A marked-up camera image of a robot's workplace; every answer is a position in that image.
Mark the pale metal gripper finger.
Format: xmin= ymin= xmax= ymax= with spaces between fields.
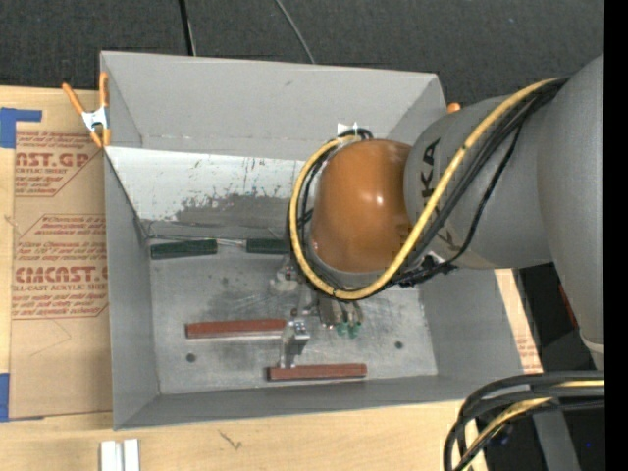
xmin=278 ymin=318 xmax=312 ymax=370
xmin=278 ymin=261 xmax=305 ymax=288

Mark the dark green flat block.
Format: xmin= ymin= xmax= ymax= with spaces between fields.
xmin=149 ymin=238 xmax=219 ymax=261
xmin=244 ymin=237 xmax=291 ymax=256

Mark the red-brown flat block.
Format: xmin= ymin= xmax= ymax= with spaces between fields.
xmin=184 ymin=318 xmax=288 ymax=340
xmin=266 ymin=363 xmax=369 ymax=383

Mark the grey metal bin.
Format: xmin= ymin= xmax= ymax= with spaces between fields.
xmin=99 ymin=50 xmax=529 ymax=431

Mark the brown cardboard board red print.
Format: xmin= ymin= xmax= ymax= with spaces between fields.
xmin=0 ymin=84 xmax=545 ymax=424

